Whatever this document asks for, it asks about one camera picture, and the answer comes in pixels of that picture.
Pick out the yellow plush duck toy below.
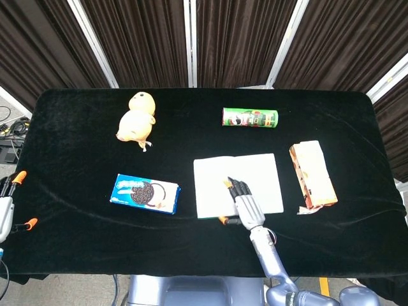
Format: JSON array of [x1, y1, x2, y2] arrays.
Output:
[[115, 91, 157, 152]]

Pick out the orange white snack box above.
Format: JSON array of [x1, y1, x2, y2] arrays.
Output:
[[289, 140, 339, 215]]

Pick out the blue Oreo cookie box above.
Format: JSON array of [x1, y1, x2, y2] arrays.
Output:
[[109, 173, 182, 215]]

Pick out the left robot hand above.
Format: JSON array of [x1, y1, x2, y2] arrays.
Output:
[[0, 170, 39, 244]]

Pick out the brown curtain screen panels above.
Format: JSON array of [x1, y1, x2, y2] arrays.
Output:
[[0, 0, 408, 183]]

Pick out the blue cable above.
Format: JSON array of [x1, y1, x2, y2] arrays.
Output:
[[111, 274, 119, 306]]

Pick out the black velvet tablecloth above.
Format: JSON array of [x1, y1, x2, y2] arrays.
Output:
[[0, 87, 408, 286]]

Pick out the black cables on floor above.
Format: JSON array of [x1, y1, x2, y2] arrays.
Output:
[[0, 105, 32, 163]]

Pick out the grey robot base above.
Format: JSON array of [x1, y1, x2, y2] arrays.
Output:
[[127, 275, 266, 306]]

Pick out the white book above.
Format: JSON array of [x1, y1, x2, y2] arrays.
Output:
[[193, 153, 284, 219]]

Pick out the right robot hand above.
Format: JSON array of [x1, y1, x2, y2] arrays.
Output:
[[218, 176, 266, 230]]

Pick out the green chips can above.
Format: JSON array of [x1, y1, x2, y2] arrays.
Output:
[[221, 107, 279, 129]]

